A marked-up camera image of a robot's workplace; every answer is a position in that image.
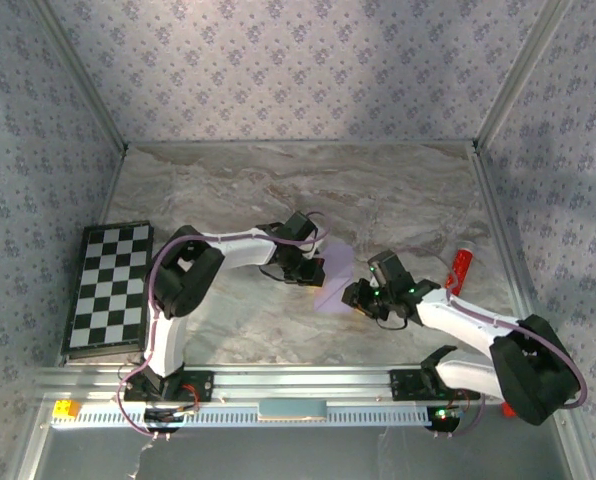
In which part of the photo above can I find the grey blue flat box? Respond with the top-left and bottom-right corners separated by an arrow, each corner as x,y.
257,398 -> 328,421

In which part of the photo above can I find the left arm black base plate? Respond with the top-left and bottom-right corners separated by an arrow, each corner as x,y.
123,369 -> 215,404

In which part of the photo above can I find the white slotted cable duct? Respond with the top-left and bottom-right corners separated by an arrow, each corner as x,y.
50,399 -> 432,429

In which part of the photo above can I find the right gripper thin black wire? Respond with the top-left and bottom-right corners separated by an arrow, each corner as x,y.
375,312 -> 409,331

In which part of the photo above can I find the wide grooved aluminium rail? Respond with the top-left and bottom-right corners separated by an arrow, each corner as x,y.
32,364 -> 577,404

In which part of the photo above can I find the aluminium table edge rail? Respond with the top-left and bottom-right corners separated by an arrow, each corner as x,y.
97,147 -> 129,226
470,142 -> 552,366
125,140 -> 479,150

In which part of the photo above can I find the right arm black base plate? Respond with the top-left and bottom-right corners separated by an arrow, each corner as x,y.
388,368 -> 482,403

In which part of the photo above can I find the yellow toy block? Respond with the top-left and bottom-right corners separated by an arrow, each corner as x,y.
52,399 -> 82,420

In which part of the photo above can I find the lilac paper sheet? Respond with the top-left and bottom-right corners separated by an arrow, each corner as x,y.
312,243 -> 355,315

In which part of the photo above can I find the slanted aluminium frame post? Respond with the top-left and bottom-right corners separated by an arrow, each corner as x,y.
474,0 -> 575,150

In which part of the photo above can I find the black white checkerboard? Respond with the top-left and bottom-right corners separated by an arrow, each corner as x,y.
60,220 -> 155,359

